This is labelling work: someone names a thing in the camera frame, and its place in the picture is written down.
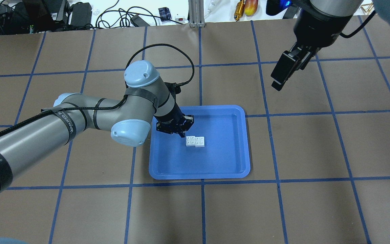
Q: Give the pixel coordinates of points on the red yellow mango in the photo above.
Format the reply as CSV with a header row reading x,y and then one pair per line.
x,y
251,7

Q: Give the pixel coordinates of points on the aluminium frame post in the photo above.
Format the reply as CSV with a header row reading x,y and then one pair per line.
x,y
196,13

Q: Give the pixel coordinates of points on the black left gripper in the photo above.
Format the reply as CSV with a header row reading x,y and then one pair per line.
x,y
170,116

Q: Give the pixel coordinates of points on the white block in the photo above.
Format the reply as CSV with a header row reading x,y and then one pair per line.
x,y
199,142
190,141

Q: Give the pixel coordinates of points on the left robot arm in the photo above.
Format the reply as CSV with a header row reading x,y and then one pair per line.
x,y
148,104

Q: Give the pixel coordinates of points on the yellow screwdriver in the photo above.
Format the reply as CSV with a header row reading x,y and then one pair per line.
x,y
239,10

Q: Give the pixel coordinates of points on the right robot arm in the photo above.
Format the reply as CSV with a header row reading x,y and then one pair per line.
x,y
380,8

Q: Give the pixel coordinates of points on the blue plastic tray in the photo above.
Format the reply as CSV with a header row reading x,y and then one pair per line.
x,y
225,154

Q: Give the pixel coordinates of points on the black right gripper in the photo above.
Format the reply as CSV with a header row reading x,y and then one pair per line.
x,y
320,32

